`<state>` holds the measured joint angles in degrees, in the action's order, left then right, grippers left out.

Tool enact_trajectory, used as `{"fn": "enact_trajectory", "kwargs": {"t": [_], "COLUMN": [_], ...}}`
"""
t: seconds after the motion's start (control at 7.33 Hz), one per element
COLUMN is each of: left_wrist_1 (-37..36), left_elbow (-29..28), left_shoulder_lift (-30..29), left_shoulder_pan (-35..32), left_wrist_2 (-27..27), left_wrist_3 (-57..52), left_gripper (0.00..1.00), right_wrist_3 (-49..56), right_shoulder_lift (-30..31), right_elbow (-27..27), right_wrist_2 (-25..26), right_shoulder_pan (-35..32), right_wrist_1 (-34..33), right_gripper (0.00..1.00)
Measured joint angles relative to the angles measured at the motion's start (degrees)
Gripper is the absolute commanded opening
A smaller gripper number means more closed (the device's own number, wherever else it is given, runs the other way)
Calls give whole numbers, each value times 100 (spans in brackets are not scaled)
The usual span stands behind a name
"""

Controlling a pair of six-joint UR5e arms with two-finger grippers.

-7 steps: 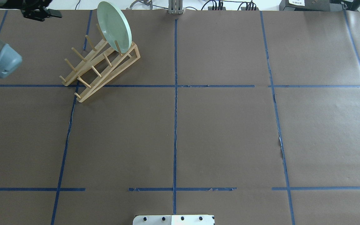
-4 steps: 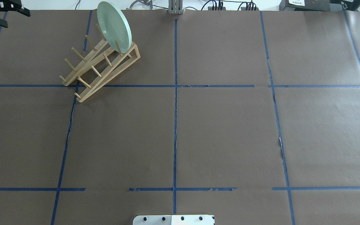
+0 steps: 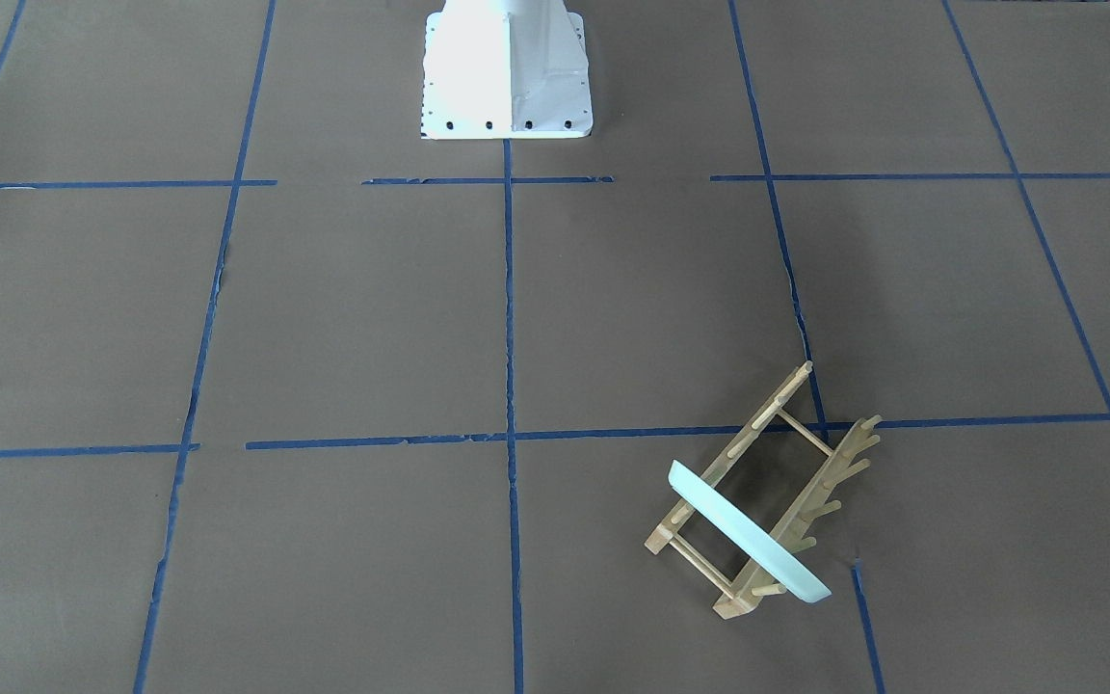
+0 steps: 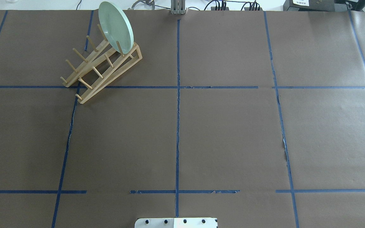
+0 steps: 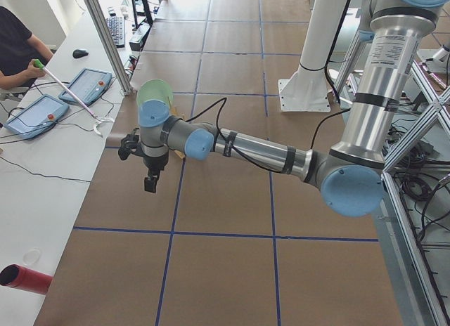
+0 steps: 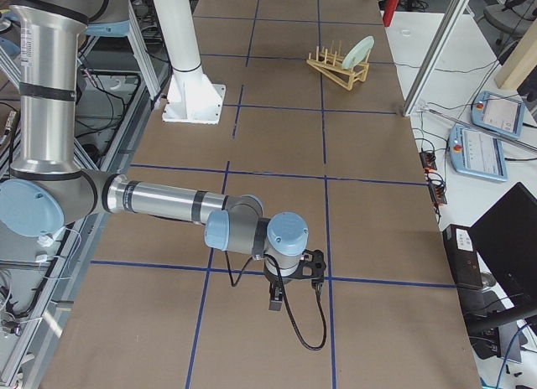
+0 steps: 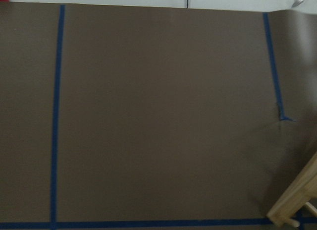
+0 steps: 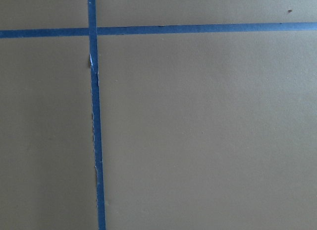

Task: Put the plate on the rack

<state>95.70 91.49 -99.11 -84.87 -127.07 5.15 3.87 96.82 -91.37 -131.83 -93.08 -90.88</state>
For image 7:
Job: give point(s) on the wooden dish rack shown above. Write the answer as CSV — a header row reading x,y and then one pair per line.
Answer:
x,y
296,196

